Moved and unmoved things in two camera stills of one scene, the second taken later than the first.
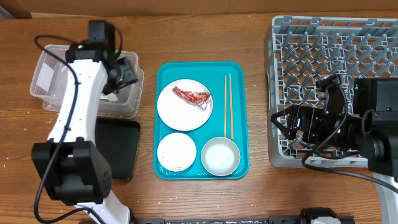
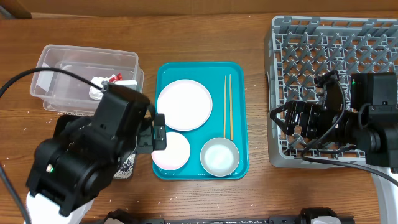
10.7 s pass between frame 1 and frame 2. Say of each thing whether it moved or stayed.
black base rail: stayed
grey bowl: stayed
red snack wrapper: moved
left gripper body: moved
